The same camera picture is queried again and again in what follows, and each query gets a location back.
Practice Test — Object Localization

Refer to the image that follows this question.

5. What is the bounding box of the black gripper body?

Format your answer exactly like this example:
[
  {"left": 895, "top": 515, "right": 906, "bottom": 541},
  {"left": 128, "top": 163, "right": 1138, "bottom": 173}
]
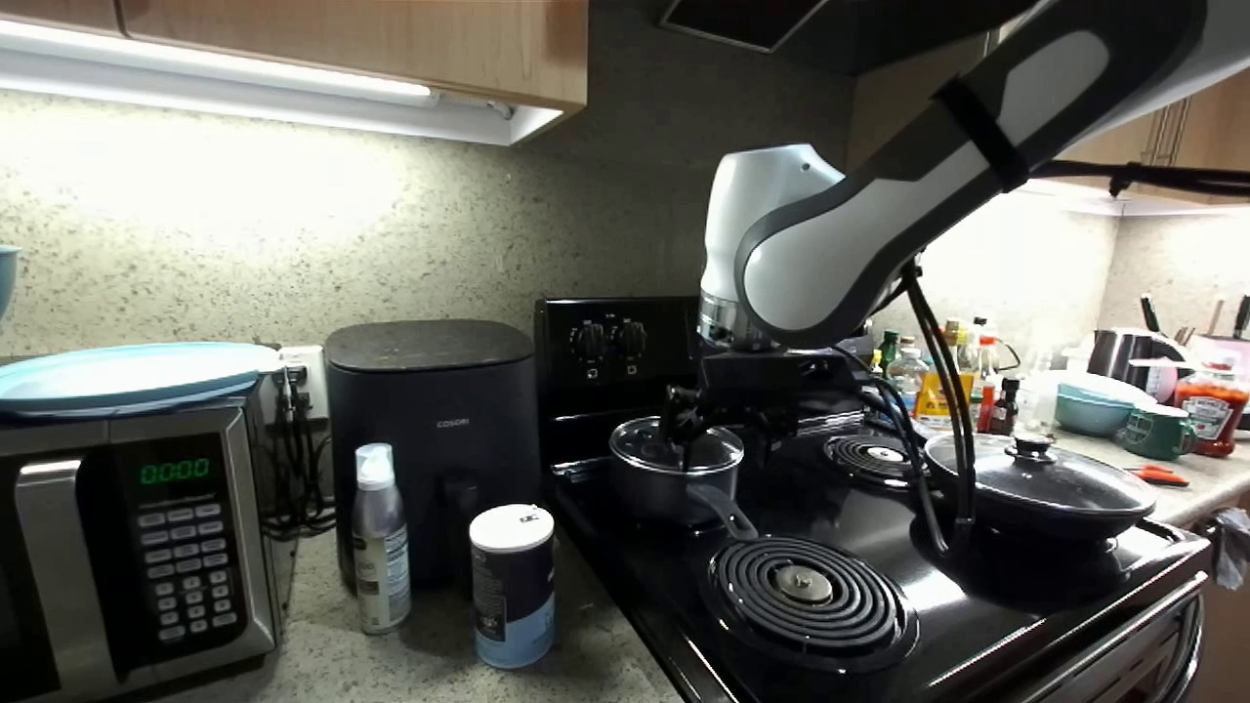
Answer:
[{"left": 659, "top": 346, "right": 871, "bottom": 445}]

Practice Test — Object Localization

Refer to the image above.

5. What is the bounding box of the dark grey lidded saucepan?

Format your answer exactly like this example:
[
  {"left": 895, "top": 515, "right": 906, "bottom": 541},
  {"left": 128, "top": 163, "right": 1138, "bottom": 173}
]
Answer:
[{"left": 604, "top": 412, "right": 759, "bottom": 539}]

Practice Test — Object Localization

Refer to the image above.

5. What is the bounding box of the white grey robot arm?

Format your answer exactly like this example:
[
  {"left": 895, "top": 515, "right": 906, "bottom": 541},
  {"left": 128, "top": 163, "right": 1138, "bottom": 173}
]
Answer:
[{"left": 669, "top": 0, "right": 1250, "bottom": 433}]

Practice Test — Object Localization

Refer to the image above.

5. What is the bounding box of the light blue plate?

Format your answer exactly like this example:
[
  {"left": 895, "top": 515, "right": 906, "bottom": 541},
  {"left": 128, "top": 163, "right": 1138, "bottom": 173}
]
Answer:
[{"left": 0, "top": 341, "right": 283, "bottom": 419}]

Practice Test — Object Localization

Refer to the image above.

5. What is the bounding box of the back right coil burner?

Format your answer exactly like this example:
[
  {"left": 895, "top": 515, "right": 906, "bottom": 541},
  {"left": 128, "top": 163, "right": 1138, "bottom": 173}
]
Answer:
[{"left": 826, "top": 433, "right": 912, "bottom": 485}]

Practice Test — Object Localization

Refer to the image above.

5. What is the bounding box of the coil burner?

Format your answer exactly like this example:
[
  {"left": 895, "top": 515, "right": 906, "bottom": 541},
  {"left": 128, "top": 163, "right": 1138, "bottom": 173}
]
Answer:
[
  {"left": 826, "top": 433, "right": 912, "bottom": 485},
  {"left": 707, "top": 535, "right": 912, "bottom": 656}
]

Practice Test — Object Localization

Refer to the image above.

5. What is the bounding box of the front left coil burner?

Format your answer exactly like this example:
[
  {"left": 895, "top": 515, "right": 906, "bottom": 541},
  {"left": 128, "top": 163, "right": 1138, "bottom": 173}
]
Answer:
[{"left": 707, "top": 535, "right": 912, "bottom": 656}]

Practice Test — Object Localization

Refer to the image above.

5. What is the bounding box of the black electric stove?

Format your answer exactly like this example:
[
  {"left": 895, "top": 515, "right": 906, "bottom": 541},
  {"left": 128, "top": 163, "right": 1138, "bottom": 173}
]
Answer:
[{"left": 535, "top": 295, "right": 1206, "bottom": 703}]

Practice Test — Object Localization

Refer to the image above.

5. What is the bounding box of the black air fryer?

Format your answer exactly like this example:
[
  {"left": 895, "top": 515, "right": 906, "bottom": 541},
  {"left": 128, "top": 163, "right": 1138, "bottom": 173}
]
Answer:
[{"left": 322, "top": 321, "right": 543, "bottom": 593}]

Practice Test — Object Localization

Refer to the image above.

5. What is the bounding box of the blue white salt canister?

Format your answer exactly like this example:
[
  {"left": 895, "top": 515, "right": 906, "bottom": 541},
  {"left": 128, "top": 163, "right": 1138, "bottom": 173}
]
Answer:
[{"left": 469, "top": 505, "right": 556, "bottom": 672}]

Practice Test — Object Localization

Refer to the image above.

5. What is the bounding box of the black frying pan glass lid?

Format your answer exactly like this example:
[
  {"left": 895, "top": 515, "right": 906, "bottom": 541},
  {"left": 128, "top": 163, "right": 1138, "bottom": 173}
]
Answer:
[{"left": 973, "top": 433, "right": 1158, "bottom": 539}]

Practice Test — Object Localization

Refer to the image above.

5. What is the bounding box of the black range hood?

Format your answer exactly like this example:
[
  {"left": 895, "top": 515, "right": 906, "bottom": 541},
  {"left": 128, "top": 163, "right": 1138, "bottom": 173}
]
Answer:
[{"left": 659, "top": 0, "right": 1039, "bottom": 75}]

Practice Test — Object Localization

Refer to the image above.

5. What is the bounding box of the teal bowl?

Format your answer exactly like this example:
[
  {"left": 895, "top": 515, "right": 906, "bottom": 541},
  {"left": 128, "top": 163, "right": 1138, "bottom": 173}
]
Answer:
[{"left": 1056, "top": 375, "right": 1153, "bottom": 436}]

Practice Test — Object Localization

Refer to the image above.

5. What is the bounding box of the wooden upper cabinet left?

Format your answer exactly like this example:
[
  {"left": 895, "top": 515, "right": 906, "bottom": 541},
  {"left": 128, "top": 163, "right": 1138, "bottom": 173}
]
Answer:
[{"left": 0, "top": 0, "right": 590, "bottom": 148}]

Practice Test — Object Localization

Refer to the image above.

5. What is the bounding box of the white spray bottle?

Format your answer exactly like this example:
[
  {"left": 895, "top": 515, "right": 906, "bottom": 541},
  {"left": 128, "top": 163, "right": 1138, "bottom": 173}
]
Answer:
[{"left": 350, "top": 440, "right": 410, "bottom": 632}]

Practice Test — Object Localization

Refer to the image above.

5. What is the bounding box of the red label jar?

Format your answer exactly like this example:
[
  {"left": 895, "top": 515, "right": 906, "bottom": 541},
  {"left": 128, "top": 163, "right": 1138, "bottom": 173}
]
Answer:
[{"left": 1175, "top": 377, "right": 1248, "bottom": 458}]

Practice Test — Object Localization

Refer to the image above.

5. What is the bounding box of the stainless steel microwave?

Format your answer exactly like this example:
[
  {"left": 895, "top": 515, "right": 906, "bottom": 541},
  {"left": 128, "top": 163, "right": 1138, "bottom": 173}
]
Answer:
[{"left": 0, "top": 389, "right": 284, "bottom": 703}]

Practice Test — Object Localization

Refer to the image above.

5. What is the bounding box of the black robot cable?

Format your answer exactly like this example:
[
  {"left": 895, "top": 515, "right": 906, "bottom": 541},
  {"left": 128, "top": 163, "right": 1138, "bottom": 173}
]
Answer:
[{"left": 832, "top": 258, "right": 986, "bottom": 552}]

